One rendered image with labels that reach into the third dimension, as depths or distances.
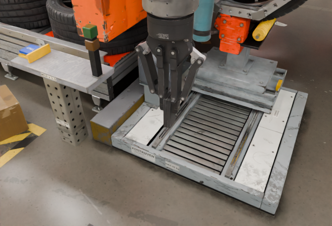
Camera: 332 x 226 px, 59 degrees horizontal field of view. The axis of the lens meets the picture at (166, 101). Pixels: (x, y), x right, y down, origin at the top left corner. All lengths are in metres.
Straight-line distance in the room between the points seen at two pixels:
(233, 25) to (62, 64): 0.77
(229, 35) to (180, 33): 0.99
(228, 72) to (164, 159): 0.62
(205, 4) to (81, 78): 0.60
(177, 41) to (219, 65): 1.23
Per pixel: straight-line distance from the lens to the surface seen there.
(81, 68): 1.28
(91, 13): 1.29
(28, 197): 1.44
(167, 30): 0.46
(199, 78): 1.72
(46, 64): 1.35
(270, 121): 1.62
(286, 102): 1.78
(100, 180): 1.40
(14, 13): 2.17
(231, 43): 1.46
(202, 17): 1.33
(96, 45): 1.13
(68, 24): 1.72
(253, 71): 1.70
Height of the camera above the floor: 1.09
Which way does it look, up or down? 38 degrees down
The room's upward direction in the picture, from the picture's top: straight up
